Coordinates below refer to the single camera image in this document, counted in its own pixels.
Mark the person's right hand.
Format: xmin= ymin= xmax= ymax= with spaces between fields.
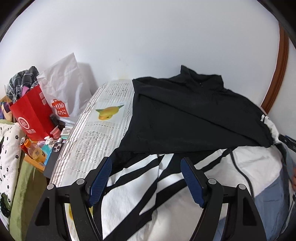
xmin=291 ymin=168 xmax=296 ymax=191

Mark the fruit print table cover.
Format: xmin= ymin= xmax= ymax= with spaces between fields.
xmin=49 ymin=79 xmax=135 ymax=241

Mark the white plastic shopping bag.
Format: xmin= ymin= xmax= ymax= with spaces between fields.
xmin=37 ymin=53 xmax=92 ymax=126

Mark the smartphone with camera lenses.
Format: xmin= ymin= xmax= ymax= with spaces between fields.
xmin=52 ymin=143 xmax=64 ymax=153

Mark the black white blue jacket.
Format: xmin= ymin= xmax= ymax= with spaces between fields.
xmin=93 ymin=66 xmax=295 ymax=240

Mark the red paper shopping bag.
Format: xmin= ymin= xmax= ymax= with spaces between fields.
xmin=10 ymin=85 xmax=55 ymax=141

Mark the white flower pattern cushion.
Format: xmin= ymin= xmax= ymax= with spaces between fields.
xmin=0 ymin=123 xmax=25 ymax=228

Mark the green blanket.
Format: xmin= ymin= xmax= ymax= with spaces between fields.
xmin=9 ymin=152 xmax=34 ymax=240

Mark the plaid cloth in bag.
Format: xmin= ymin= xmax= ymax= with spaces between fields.
xmin=6 ymin=66 xmax=39 ymax=103

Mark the brown wooden door frame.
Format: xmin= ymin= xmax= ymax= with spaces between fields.
xmin=261 ymin=23 xmax=289 ymax=114

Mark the orange drink bottle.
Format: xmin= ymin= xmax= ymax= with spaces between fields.
xmin=24 ymin=139 xmax=46 ymax=164

